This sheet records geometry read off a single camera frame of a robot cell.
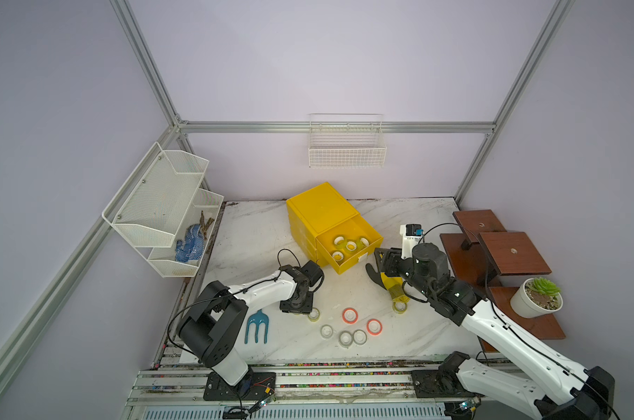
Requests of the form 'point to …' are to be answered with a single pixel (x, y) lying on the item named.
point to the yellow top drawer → (351, 229)
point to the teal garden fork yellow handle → (257, 318)
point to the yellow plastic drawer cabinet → (314, 210)
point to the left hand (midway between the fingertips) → (297, 310)
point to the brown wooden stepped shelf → (482, 251)
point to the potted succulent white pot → (536, 297)
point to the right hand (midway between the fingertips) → (383, 253)
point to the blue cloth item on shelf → (191, 248)
